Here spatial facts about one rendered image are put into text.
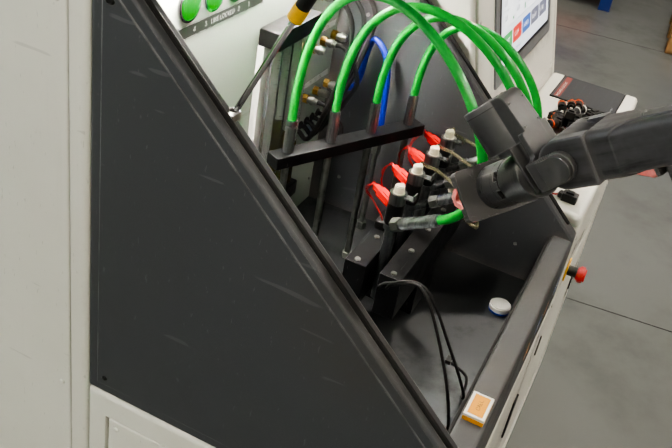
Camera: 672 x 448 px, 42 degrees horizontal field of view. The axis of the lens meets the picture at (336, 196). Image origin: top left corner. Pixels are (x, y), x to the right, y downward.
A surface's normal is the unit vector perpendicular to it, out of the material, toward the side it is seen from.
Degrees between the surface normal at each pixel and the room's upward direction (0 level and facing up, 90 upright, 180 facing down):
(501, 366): 0
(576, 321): 0
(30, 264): 90
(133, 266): 90
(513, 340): 0
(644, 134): 93
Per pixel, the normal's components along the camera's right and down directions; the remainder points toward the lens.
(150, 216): -0.43, 0.41
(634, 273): 0.15, -0.84
